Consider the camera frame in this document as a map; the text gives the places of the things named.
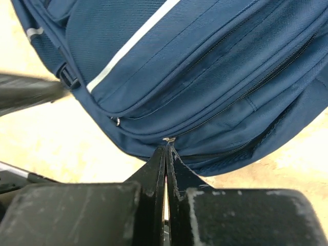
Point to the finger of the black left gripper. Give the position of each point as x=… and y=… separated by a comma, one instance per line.
x=21, y=92

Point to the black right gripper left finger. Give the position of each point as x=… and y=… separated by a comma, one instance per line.
x=122, y=213

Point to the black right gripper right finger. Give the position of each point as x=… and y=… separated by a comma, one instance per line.
x=200, y=214

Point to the navy blue student backpack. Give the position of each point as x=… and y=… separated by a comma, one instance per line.
x=225, y=82

